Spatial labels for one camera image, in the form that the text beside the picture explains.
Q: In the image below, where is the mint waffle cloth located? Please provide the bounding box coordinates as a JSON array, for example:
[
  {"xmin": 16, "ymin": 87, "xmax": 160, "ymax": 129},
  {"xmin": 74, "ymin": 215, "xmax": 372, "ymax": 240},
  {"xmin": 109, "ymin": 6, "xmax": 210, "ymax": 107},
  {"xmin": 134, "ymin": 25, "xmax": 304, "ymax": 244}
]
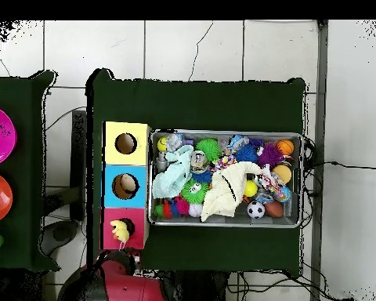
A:
[{"xmin": 151, "ymin": 144, "xmax": 195, "ymax": 200}]

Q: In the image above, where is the blue spiky ball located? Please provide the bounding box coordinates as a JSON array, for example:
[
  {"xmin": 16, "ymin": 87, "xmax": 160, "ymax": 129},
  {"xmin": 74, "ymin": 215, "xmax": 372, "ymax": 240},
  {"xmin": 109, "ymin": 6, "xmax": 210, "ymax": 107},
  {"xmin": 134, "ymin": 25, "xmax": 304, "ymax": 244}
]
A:
[{"xmin": 234, "ymin": 143, "xmax": 259, "ymax": 166}]

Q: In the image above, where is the pink plastic bowl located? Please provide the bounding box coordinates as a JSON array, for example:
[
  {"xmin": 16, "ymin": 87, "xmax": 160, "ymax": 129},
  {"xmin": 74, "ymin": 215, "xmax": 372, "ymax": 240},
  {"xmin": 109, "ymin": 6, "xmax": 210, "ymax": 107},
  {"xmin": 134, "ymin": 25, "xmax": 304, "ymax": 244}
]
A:
[{"xmin": 0, "ymin": 104, "xmax": 18, "ymax": 168}]

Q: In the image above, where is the silver drink can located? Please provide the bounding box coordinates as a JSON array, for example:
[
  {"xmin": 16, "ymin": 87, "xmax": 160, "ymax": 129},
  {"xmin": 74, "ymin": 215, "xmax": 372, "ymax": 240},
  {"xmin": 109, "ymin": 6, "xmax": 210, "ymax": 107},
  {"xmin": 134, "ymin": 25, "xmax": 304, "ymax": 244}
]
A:
[{"xmin": 190, "ymin": 150, "xmax": 208, "ymax": 173}]

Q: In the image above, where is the wooden box with three holes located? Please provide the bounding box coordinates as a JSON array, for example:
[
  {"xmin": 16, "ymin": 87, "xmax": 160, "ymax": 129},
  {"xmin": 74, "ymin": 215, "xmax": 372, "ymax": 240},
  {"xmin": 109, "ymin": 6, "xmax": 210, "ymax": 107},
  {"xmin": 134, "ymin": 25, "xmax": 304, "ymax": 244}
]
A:
[{"xmin": 99, "ymin": 121, "xmax": 152, "ymax": 251}]

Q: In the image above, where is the purple spiky ball with eyes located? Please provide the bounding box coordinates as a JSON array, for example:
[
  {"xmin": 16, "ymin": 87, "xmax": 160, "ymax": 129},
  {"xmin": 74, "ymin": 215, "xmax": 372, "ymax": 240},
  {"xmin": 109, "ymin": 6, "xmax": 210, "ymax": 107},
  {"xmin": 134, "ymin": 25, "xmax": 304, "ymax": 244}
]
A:
[{"xmin": 255, "ymin": 142, "xmax": 286, "ymax": 169}]

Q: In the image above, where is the yellow plush duck toy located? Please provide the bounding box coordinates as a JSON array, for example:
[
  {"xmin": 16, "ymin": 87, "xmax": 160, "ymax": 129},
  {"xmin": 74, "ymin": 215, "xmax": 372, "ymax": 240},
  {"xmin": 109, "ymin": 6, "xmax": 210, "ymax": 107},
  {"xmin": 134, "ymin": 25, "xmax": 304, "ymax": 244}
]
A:
[{"xmin": 109, "ymin": 218, "xmax": 136, "ymax": 250}]

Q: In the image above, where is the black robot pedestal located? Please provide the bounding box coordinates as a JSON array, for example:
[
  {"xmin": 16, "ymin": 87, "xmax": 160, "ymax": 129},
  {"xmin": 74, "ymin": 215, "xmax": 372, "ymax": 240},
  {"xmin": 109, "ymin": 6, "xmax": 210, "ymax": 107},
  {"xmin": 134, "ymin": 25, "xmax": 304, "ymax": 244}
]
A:
[{"xmin": 167, "ymin": 270, "xmax": 230, "ymax": 301}]

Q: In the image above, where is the grey metal rail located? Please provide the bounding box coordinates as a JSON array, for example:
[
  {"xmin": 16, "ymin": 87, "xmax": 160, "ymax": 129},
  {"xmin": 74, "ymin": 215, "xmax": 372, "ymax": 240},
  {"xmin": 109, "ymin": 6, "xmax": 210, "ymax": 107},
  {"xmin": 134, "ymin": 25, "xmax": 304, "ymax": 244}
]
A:
[{"xmin": 309, "ymin": 20, "xmax": 330, "ymax": 301}]

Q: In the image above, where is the dark green table cloth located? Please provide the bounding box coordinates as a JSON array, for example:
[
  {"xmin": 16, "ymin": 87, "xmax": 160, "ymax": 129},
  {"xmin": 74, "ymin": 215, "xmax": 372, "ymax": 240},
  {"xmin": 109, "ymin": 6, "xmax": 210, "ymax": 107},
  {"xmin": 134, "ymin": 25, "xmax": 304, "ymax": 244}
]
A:
[
  {"xmin": 0, "ymin": 70, "xmax": 60, "ymax": 272},
  {"xmin": 85, "ymin": 68, "xmax": 306, "ymax": 277}
]

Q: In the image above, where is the crushed bottle with blue label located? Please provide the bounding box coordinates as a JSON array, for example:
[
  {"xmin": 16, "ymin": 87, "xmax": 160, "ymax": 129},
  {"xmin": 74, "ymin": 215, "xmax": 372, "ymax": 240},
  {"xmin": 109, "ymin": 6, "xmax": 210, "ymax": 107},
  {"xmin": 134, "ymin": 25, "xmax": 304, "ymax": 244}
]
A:
[{"xmin": 223, "ymin": 133, "xmax": 250, "ymax": 154}]

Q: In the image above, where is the black stand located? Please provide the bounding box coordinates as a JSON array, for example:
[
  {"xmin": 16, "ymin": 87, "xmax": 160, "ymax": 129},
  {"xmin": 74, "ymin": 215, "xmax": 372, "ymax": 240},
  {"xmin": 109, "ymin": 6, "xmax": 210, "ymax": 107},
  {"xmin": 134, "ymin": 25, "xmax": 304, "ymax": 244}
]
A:
[{"xmin": 38, "ymin": 109, "xmax": 88, "ymax": 256}]

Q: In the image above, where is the silver wire mesh bin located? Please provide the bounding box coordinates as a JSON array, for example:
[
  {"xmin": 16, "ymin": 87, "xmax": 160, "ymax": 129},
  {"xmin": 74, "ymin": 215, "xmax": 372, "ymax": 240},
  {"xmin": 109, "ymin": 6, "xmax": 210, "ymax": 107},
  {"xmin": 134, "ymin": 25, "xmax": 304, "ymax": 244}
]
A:
[{"xmin": 147, "ymin": 129, "xmax": 304, "ymax": 229}]

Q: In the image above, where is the green spiky ball with eyes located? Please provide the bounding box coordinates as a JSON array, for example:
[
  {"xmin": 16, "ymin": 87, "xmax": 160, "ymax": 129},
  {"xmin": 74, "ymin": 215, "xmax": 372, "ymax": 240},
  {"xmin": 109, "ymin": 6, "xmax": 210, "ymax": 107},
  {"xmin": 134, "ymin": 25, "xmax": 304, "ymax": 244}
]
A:
[{"xmin": 180, "ymin": 179, "xmax": 210, "ymax": 205}]

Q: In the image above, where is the cream waffle cloth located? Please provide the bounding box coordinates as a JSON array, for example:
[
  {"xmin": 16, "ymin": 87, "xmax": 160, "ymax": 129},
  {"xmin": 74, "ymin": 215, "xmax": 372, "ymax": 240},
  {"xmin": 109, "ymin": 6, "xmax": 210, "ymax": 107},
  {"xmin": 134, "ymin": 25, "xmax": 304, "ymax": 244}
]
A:
[{"xmin": 200, "ymin": 161, "xmax": 266, "ymax": 222}]

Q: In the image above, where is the multicolour spiky caterpillar toy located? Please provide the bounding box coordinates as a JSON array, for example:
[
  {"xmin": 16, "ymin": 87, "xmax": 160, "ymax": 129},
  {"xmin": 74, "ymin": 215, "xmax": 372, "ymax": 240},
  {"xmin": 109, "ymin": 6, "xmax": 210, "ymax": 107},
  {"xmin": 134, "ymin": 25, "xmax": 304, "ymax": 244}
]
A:
[{"xmin": 153, "ymin": 195, "xmax": 190, "ymax": 219}]

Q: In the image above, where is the black cable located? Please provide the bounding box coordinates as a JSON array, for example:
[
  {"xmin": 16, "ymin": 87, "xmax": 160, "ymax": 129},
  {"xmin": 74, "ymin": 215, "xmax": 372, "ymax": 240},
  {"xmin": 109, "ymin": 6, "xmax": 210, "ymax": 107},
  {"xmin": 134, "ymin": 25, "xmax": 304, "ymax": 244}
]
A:
[
  {"xmin": 45, "ymin": 106, "xmax": 88, "ymax": 132},
  {"xmin": 226, "ymin": 270, "xmax": 355, "ymax": 301},
  {"xmin": 303, "ymin": 160, "xmax": 376, "ymax": 171}
]

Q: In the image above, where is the small colourful crumpled paper ball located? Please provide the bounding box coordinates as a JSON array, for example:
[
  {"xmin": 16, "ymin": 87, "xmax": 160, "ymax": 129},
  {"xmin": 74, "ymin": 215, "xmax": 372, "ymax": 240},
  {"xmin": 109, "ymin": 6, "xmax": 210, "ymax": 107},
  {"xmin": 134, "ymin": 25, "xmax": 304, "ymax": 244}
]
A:
[{"xmin": 211, "ymin": 154, "xmax": 238, "ymax": 172}]

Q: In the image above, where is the plain green spiky ball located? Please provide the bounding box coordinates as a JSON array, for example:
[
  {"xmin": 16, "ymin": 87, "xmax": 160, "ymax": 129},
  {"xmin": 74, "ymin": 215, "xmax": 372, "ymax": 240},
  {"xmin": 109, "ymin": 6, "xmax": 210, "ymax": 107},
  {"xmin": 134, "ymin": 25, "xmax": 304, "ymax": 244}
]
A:
[{"xmin": 194, "ymin": 138, "xmax": 222, "ymax": 163}]

